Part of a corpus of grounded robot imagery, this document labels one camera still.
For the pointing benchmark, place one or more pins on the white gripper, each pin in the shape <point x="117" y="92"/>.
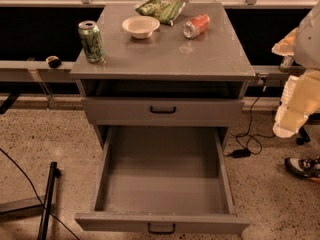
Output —
<point x="308" y="44"/>

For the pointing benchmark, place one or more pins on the red coke can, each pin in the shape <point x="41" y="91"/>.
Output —
<point x="196" y="26"/>

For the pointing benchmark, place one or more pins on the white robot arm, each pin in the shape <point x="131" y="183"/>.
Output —
<point x="307" y="44"/>

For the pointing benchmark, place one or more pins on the grey metal drawer cabinet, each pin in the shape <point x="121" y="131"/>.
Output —
<point x="167" y="64"/>

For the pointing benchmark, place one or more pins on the open grey middle drawer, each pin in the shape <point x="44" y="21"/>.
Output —
<point x="162" y="180"/>

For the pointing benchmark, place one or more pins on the green soda can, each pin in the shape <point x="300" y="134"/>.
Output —
<point x="91" y="41"/>

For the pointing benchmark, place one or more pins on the closed grey top drawer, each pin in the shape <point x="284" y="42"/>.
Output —
<point x="162" y="112"/>

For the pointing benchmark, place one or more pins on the small clear bottle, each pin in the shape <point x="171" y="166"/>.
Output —
<point x="286" y="63"/>

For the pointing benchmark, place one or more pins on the black wheeled stand leg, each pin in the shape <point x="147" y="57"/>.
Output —
<point x="302" y="136"/>

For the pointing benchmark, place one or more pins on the person's sneaker shoe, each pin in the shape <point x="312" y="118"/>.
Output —
<point x="306" y="168"/>

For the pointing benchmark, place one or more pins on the green chip bag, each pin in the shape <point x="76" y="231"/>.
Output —
<point x="165" y="13"/>

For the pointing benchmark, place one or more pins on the white paper bowl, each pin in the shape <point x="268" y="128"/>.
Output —
<point x="140" y="27"/>

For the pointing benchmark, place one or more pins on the black round tape measure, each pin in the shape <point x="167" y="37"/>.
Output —
<point x="53" y="61"/>

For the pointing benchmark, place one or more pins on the black stand leg left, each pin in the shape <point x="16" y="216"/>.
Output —
<point x="43" y="204"/>

